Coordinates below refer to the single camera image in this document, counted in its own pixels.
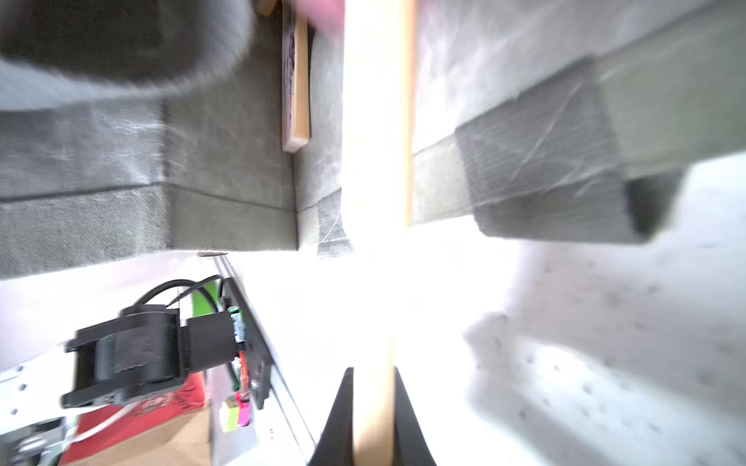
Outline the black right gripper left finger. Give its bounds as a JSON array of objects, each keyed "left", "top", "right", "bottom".
[{"left": 308, "top": 367, "right": 354, "bottom": 466}]

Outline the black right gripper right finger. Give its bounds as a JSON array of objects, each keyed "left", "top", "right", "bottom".
[{"left": 394, "top": 368, "right": 436, "bottom": 466}]

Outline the pink tassel folding fan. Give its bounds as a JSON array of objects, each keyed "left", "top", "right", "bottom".
[{"left": 282, "top": 1, "right": 311, "bottom": 153}]

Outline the green canvas tote bag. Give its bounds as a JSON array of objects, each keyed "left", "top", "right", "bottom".
[{"left": 1, "top": 1, "right": 745, "bottom": 279}]

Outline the brown box behind arm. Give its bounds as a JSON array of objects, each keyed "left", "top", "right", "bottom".
[{"left": 60, "top": 373, "right": 212, "bottom": 465}]

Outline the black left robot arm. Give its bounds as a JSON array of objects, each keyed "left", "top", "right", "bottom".
[{"left": 1, "top": 305, "right": 239, "bottom": 465}]

